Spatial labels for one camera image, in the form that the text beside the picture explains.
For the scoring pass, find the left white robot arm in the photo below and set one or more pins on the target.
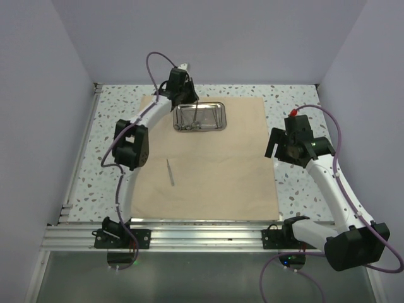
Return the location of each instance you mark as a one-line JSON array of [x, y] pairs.
[[129, 150]]

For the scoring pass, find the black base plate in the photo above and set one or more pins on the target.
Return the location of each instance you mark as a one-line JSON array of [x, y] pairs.
[[105, 240], [273, 238]]

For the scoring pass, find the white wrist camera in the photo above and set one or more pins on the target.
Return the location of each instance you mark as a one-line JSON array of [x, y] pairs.
[[184, 66], [293, 113]]

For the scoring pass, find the steel surgical scissors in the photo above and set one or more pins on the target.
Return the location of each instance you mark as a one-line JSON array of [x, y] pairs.
[[188, 114]]

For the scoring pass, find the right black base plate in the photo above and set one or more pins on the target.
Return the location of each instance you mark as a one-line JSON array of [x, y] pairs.
[[273, 238]]

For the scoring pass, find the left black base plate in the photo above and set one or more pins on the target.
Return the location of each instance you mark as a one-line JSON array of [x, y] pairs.
[[105, 240]]

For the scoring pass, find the steel forceps in tray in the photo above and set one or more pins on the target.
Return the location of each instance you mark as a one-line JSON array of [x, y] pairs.
[[179, 120]]

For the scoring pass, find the steel instrument tray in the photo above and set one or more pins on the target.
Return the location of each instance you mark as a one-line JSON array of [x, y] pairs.
[[205, 118]]

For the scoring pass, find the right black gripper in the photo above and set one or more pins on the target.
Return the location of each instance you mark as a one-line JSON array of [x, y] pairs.
[[276, 136]]

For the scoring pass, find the aluminium rail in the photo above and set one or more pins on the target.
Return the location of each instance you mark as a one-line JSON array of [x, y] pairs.
[[226, 237], [67, 203]]

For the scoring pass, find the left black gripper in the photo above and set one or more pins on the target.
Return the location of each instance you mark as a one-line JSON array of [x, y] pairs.
[[193, 97]]

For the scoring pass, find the thin steel probe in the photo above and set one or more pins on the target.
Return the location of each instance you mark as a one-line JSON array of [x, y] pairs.
[[215, 116]]

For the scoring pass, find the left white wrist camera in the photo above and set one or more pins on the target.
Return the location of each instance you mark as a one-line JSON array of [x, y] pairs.
[[184, 66]]

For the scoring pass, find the aluminium front rail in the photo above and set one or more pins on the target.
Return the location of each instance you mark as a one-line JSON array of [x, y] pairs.
[[226, 237]]

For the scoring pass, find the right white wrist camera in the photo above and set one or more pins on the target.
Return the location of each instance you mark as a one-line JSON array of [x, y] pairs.
[[293, 113]]

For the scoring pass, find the aluminium left side rail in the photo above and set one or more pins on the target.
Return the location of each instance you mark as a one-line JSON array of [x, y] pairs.
[[67, 203]]

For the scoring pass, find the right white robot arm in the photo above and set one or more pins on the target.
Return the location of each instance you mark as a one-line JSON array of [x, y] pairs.
[[356, 239]]

